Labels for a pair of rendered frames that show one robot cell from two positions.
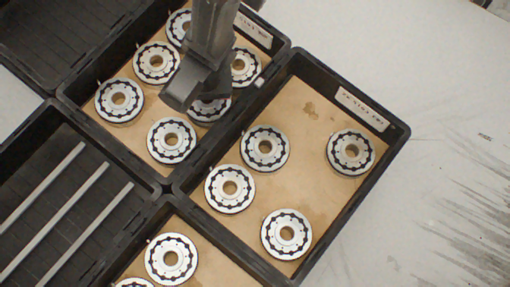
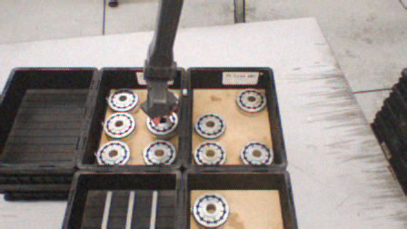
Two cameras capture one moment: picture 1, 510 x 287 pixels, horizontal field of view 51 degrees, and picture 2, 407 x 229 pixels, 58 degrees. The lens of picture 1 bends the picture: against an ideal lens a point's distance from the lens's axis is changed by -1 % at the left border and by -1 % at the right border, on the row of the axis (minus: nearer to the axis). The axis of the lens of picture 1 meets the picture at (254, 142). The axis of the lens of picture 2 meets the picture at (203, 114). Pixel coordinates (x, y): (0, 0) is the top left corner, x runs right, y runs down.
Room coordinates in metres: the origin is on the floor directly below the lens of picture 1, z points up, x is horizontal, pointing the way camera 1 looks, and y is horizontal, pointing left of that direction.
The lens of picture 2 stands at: (-0.27, 0.33, 1.85)
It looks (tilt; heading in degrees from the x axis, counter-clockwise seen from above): 53 degrees down; 331
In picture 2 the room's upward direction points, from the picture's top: straight up
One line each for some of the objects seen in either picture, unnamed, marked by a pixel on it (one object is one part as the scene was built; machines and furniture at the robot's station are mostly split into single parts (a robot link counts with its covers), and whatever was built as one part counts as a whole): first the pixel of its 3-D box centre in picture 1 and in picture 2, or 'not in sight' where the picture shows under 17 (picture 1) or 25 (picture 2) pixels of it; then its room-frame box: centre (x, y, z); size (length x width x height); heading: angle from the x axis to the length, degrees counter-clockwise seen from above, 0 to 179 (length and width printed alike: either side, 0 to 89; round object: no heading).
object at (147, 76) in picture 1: (156, 62); (119, 124); (0.49, 0.24, 0.86); 0.10 x 0.10 x 0.01
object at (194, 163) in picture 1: (294, 160); (232, 114); (0.31, -0.08, 0.92); 0.40 x 0.30 x 0.02; 151
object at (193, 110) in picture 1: (206, 98); (162, 121); (0.42, 0.11, 0.88); 0.10 x 0.10 x 0.01
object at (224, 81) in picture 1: (204, 74); (158, 97); (0.41, 0.11, 1.00); 0.10 x 0.07 x 0.07; 105
